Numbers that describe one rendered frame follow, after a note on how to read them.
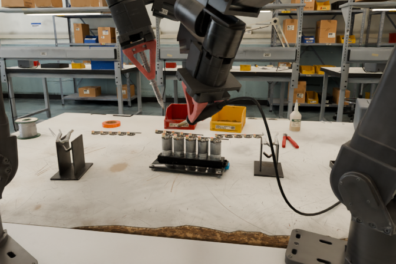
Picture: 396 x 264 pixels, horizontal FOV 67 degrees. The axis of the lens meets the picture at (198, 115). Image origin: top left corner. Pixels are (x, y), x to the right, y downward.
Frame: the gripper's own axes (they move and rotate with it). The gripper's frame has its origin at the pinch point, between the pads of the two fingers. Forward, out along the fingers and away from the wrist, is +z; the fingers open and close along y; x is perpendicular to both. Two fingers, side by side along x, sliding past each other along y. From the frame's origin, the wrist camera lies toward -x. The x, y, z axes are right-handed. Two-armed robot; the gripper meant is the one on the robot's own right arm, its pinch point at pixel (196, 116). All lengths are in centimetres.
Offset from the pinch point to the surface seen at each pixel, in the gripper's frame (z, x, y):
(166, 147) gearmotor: 12.7, -4.4, 1.9
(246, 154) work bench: 14.2, 1.5, -17.6
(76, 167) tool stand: 17.1, -7.2, 20.3
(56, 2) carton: 103, -294, -14
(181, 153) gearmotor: 12.8, -1.8, -0.6
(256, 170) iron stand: 9.5, 9.1, -13.0
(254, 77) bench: 101, -142, -168
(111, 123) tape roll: 36, -38, 4
